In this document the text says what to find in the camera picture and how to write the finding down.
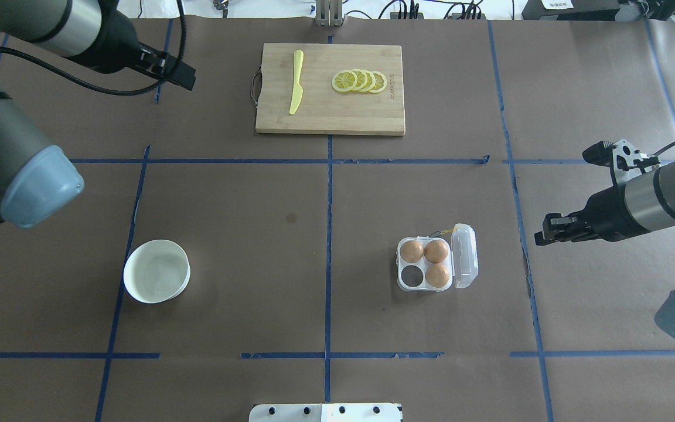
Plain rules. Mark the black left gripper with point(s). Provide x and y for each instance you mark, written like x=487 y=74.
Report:
x=116 y=46

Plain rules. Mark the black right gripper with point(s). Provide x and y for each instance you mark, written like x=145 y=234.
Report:
x=607 y=212

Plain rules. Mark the brown egg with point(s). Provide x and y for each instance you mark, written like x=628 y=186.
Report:
x=437 y=276
x=412 y=251
x=436 y=251

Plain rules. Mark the clear plastic egg box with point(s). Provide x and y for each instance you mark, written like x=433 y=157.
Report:
x=445 y=259

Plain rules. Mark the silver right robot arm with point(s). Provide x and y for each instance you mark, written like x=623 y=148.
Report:
x=643 y=204

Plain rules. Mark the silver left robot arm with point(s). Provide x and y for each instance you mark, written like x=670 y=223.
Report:
x=37 y=179

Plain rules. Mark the black computer box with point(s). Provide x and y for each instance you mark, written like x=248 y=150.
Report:
x=570 y=10

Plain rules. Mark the yellow plastic knife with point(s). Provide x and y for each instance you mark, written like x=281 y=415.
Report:
x=297 y=89

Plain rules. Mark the bamboo cutting board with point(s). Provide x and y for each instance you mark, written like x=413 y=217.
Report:
x=323 y=110

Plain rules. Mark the yellow lemon slice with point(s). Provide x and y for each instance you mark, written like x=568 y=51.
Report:
x=345 y=81
x=379 y=83
x=369 y=81
x=361 y=80

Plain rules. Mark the white ceramic bowl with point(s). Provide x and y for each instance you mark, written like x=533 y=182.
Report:
x=156 y=271

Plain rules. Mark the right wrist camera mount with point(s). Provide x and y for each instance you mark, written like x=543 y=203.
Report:
x=623 y=159

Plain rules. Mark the aluminium frame post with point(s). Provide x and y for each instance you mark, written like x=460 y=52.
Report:
x=329 y=13

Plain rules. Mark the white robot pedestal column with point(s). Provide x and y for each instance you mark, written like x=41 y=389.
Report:
x=327 y=412

